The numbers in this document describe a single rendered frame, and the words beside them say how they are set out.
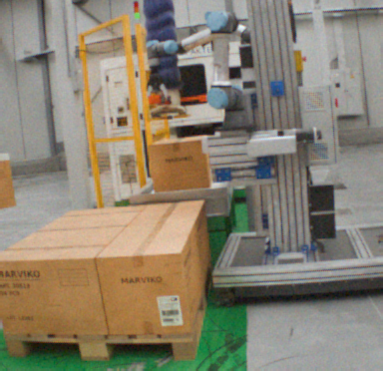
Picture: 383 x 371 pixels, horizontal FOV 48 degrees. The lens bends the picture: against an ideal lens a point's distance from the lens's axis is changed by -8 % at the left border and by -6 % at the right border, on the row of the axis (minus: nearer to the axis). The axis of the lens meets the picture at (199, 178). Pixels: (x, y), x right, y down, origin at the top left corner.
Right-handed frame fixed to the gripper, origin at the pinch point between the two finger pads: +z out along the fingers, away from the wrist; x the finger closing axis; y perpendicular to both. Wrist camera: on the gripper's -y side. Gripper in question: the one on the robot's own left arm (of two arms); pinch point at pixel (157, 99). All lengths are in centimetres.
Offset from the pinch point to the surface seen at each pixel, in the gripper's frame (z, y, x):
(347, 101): 15, 861, -356
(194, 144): 33, 50, -16
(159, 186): 60, 50, 12
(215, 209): 79, 44, -26
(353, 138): 111, 871, -367
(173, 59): -29, 53, -7
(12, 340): 114, -77, 81
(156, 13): -63, 49, 2
